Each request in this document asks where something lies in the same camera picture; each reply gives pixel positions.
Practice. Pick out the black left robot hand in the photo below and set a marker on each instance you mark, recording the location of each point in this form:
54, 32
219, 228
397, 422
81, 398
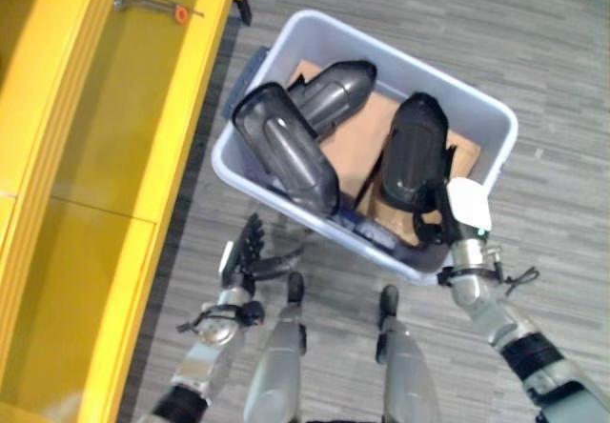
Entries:
248, 251

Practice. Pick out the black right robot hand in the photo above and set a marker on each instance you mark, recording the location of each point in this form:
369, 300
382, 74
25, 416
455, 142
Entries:
464, 206

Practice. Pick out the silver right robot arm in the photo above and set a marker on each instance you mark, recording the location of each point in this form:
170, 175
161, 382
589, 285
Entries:
510, 318

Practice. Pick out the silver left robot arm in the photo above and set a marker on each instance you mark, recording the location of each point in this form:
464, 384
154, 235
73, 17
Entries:
209, 342

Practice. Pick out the pale plastic box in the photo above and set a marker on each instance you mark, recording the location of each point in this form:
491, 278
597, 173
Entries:
457, 99

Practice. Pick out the yellow metal shelf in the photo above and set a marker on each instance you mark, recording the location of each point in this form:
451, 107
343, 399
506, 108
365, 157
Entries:
81, 156

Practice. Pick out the silver left robot leg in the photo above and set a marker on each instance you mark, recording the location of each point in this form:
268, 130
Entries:
278, 347

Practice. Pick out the silver robot leg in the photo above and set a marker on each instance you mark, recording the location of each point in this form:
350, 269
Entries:
405, 351
278, 347

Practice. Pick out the brown cardboard sheet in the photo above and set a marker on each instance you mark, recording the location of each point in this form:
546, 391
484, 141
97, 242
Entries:
355, 151

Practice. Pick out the silver right robot leg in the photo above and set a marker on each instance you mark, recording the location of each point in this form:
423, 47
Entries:
405, 351

